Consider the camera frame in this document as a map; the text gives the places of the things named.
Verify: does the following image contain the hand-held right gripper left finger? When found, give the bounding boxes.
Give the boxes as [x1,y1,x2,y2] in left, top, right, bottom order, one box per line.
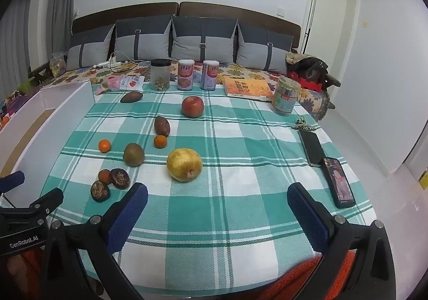
[40,182,148,300]

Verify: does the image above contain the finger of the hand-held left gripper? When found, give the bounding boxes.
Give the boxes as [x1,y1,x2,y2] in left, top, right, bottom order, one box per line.
[0,170,26,193]
[20,187,64,217]

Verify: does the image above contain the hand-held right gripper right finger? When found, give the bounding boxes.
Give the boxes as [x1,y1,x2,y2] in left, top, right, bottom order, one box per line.
[287,182,397,300]

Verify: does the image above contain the dark wrinkled passion fruit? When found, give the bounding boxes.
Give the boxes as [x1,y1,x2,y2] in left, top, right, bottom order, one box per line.
[110,168,130,190]
[90,180,110,202]

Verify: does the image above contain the green brown round fruit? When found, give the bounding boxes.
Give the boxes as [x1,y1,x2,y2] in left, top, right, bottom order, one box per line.
[123,143,145,167]

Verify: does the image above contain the yellow pear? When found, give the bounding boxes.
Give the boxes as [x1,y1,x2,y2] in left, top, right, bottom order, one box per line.
[167,148,203,182]

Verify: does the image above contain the white cardboard box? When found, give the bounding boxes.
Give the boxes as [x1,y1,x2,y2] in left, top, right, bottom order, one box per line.
[0,81,96,187]

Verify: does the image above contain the reddish sweet potato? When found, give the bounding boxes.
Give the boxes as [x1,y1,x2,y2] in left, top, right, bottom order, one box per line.
[154,116,171,137]

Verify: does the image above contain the dark brown sweet potato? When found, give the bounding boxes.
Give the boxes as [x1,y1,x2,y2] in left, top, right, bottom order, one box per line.
[120,91,144,103]

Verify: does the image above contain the red apple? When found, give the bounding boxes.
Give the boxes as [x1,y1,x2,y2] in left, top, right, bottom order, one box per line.
[181,96,205,119]

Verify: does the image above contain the smartphone with lit screen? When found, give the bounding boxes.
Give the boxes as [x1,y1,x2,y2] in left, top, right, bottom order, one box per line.
[322,157,356,209]

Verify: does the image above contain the black smartphone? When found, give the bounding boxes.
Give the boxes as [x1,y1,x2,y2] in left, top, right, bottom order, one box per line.
[298,129,326,167]

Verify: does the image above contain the green plaid tablecloth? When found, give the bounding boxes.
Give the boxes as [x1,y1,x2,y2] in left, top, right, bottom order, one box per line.
[40,85,377,297]

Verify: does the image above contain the bunch of keys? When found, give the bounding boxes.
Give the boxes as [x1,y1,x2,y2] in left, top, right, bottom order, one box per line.
[292,117,318,131]

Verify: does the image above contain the green box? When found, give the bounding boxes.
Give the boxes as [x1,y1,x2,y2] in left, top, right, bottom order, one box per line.
[17,81,40,95]

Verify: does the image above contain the clear plastic snack bag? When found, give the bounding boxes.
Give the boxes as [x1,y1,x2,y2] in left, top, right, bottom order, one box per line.
[49,52,67,78]

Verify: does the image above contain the pink snack packet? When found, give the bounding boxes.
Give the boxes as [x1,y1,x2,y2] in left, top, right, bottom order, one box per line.
[96,75,123,96]

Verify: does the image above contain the white snack packet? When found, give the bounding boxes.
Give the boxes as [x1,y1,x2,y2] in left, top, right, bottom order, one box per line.
[119,75,145,92]

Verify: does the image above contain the orange book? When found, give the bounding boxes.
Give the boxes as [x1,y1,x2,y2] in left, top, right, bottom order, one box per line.
[223,77,276,102]

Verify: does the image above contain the clear jar with black lid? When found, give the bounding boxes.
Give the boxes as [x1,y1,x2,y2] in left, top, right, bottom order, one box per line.
[150,58,173,91]

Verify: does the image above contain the white power strip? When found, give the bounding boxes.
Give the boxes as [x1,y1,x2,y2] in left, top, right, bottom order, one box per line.
[94,58,121,70]

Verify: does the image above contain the grey two-tone cushion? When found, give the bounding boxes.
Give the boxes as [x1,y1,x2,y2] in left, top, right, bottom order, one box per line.
[114,14,173,61]
[236,22,295,76]
[170,16,239,64]
[66,24,116,71]

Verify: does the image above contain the pink labelled can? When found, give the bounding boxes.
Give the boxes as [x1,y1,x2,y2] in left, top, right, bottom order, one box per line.
[177,59,195,91]

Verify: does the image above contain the black bag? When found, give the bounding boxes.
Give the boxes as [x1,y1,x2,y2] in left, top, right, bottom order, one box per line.
[286,52,330,85]

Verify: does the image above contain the floral sofa cover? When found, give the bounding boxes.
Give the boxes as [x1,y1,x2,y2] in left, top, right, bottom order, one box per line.
[0,61,331,123]

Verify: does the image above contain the purple labelled can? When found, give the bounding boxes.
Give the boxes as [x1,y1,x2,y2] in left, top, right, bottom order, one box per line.
[202,60,219,91]

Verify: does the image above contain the grey curtain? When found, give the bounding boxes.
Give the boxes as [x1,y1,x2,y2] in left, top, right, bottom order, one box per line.
[0,0,82,86]

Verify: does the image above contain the white door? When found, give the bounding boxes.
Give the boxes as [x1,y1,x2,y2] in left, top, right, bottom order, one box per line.
[299,0,362,56]

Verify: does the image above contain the brown sofa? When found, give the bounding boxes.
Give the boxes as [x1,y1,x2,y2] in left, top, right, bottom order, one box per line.
[27,2,342,110]

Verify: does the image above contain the white cable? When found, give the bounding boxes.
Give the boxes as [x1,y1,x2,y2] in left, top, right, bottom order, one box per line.
[109,52,151,73]

